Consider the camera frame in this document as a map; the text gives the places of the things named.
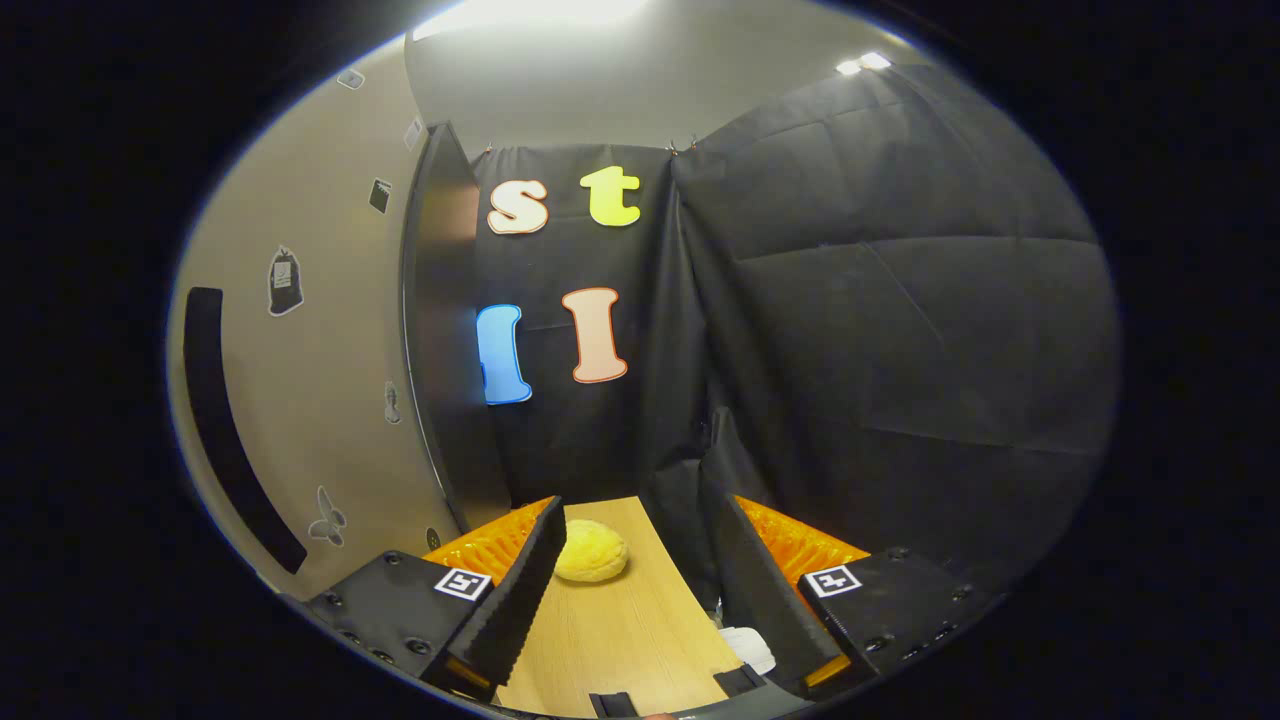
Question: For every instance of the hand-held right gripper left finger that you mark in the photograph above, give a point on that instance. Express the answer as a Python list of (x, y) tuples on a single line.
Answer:
[(525, 590)]

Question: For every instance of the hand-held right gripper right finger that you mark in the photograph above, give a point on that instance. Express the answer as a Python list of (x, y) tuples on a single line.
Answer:
[(760, 600)]

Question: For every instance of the white crumpled paper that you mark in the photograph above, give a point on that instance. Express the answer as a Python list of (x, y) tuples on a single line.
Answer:
[(748, 650)]

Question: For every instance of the yellow bread toy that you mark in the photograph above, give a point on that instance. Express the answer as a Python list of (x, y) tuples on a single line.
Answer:
[(590, 550)]

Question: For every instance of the black backdrop cloth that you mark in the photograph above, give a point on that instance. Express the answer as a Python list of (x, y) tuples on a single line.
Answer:
[(900, 300)]

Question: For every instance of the small cloth clip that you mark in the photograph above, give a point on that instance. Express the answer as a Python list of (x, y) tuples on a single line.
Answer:
[(683, 147)]

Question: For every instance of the double strip ceiling light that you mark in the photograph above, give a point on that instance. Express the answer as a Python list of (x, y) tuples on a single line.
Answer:
[(863, 63)]

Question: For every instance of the long ceiling light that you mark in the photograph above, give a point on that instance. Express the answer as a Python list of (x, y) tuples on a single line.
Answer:
[(530, 12)]

